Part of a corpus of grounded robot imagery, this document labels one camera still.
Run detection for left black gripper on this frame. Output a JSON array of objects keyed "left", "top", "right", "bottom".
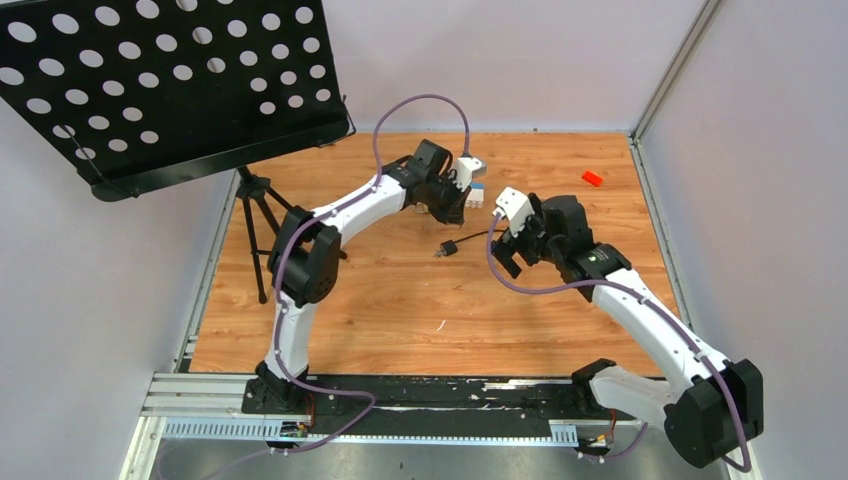
[{"left": 425, "top": 174, "right": 475, "bottom": 228}]

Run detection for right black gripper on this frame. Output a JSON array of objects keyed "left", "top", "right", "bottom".
[{"left": 487, "top": 199, "right": 564, "bottom": 278}]

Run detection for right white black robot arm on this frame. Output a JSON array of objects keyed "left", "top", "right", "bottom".
[{"left": 486, "top": 187, "right": 764, "bottom": 473}]

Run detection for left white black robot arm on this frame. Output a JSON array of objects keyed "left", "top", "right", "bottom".
[{"left": 251, "top": 140, "right": 486, "bottom": 413}]

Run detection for white blue toy block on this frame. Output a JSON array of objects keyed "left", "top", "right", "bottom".
[{"left": 464, "top": 182, "right": 485, "bottom": 209}]

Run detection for red small block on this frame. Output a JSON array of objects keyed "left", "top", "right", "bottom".
[{"left": 581, "top": 170, "right": 604, "bottom": 187}]

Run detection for black tripod stand legs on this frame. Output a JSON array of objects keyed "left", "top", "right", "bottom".
[{"left": 236, "top": 166, "right": 348, "bottom": 305}]

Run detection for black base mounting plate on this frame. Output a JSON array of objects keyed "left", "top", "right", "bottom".
[{"left": 241, "top": 374, "right": 631, "bottom": 439}]

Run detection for black perforated music stand desk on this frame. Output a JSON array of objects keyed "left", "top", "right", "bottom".
[{"left": 1, "top": 1, "right": 351, "bottom": 202}]

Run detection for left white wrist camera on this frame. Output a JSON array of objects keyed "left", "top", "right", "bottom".
[{"left": 453, "top": 156, "right": 487, "bottom": 191}]

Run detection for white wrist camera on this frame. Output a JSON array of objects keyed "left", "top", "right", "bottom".
[
  {"left": 453, "top": 156, "right": 487, "bottom": 191},
  {"left": 492, "top": 186, "right": 534, "bottom": 237}
]

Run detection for black cable with plug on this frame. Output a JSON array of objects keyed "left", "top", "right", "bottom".
[{"left": 434, "top": 229, "right": 509, "bottom": 260}]

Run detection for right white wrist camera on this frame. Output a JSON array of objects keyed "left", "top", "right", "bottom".
[{"left": 492, "top": 186, "right": 534, "bottom": 237}]

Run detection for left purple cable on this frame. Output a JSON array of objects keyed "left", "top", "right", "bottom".
[{"left": 271, "top": 93, "right": 473, "bottom": 407}]

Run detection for aluminium frame rails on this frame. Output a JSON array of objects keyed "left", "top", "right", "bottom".
[{"left": 119, "top": 168, "right": 763, "bottom": 480}]

